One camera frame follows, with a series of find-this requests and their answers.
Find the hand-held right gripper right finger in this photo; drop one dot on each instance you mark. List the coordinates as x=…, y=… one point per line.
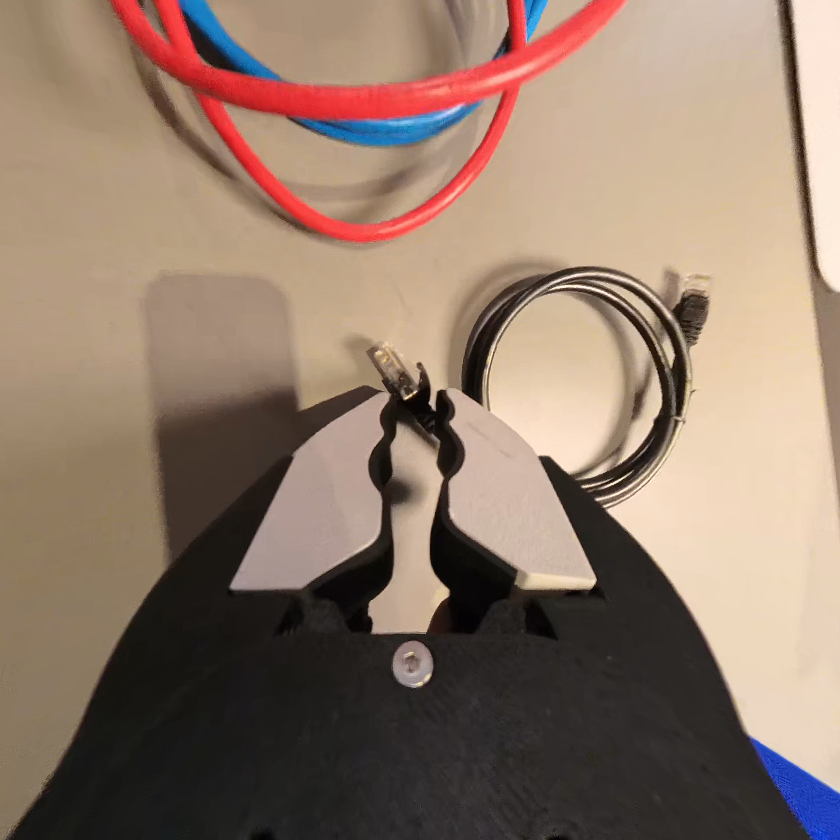
x=505, y=499

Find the blue cloth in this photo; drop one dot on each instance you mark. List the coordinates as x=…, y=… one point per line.
x=807, y=800

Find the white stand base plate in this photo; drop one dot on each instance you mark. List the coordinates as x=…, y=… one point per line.
x=823, y=131

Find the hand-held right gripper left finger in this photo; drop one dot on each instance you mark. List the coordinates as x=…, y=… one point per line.
x=321, y=499

